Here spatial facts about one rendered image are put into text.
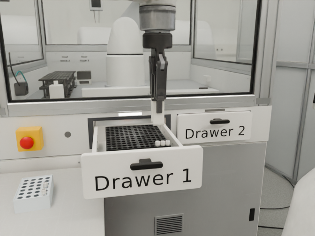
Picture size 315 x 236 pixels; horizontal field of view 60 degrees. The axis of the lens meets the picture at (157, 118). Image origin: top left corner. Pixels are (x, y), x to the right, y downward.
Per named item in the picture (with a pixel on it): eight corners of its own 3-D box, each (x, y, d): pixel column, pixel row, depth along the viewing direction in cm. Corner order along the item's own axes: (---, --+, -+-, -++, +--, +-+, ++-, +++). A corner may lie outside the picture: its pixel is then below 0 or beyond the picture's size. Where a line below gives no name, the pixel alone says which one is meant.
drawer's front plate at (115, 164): (201, 188, 69) (203, 147, 66) (83, 199, 64) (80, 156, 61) (199, 184, 71) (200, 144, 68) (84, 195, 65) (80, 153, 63)
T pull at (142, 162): (163, 168, 62) (163, 162, 61) (130, 171, 60) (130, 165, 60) (160, 162, 65) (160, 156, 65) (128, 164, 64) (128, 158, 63)
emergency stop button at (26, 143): (33, 149, 85) (32, 137, 84) (19, 150, 84) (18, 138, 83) (35, 146, 88) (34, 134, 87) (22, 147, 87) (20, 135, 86)
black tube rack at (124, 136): (170, 166, 77) (170, 145, 75) (107, 172, 74) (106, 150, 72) (155, 141, 98) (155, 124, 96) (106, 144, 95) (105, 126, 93)
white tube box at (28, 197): (50, 208, 71) (48, 195, 70) (14, 213, 68) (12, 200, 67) (54, 185, 82) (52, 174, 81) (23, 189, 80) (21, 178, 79)
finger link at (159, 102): (161, 93, 70) (164, 95, 68) (161, 112, 72) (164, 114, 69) (155, 93, 70) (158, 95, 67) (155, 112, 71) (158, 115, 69)
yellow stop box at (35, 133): (41, 151, 88) (38, 129, 86) (17, 153, 86) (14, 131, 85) (44, 145, 93) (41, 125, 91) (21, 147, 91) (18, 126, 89)
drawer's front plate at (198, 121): (250, 139, 105) (252, 111, 103) (177, 144, 100) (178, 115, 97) (248, 137, 107) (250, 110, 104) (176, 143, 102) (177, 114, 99)
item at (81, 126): (268, 141, 109) (272, 105, 106) (-11, 160, 90) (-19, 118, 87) (193, 98, 200) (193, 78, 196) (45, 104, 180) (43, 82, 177)
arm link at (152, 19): (171, 11, 72) (170, 34, 73) (136, 10, 70) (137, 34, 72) (180, 5, 63) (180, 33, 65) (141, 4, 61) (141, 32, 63)
